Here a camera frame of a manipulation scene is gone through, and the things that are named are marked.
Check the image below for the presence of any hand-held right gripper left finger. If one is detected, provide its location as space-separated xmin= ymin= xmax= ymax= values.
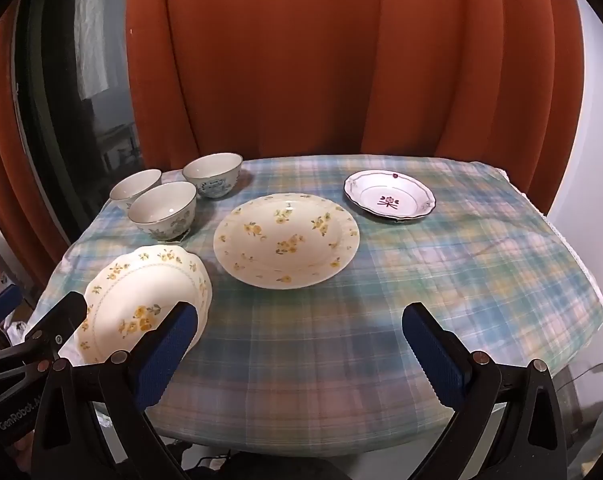
xmin=31 ymin=301 xmax=198 ymax=480

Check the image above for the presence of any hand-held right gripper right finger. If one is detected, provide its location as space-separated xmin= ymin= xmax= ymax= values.
xmin=402 ymin=302 xmax=568 ymax=480

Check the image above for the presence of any scalloped yellow floral plate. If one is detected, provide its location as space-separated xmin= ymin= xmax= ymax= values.
xmin=74 ymin=245 xmax=213 ymax=366

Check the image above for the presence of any white bowl grey flower print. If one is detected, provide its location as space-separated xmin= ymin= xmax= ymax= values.
xmin=127 ymin=181 xmax=198 ymax=242

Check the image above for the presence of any white bowl grey leaf print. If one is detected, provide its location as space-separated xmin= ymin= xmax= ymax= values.
xmin=109 ymin=168 xmax=163 ymax=211

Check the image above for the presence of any white bowl blue flower print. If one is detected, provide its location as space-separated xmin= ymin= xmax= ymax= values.
xmin=182 ymin=153 xmax=243 ymax=199

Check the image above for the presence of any plaid tablecloth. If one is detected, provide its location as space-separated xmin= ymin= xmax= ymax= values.
xmin=31 ymin=155 xmax=603 ymax=458

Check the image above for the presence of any orange curtain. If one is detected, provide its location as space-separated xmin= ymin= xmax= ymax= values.
xmin=0 ymin=10 xmax=77 ymax=281
xmin=126 ymin=0 xmax=585 ymax=211

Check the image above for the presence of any small wooden table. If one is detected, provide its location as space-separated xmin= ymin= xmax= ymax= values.
xmin=100 ymin=124 xmax=138 ymax=163

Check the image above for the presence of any dark glass door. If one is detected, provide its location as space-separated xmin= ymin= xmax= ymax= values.
xmin=16 ymin=0 xmax=144 ymax=241

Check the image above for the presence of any white hanging cloth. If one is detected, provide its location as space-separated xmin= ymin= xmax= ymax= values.
xmin=75 ymin=0 xmax=128 ymax=101

